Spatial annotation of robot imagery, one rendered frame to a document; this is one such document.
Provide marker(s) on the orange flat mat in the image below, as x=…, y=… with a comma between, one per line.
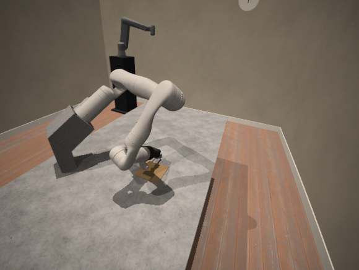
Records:
x=156, y=175

